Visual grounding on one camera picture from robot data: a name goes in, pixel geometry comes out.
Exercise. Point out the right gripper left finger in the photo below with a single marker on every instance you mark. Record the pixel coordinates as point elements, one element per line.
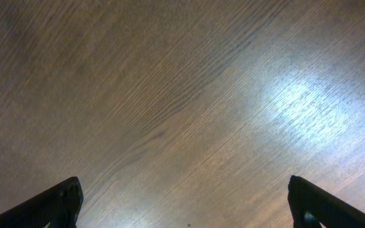
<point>58,206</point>

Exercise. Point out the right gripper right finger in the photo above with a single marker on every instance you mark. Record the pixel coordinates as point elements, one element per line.
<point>313,207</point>

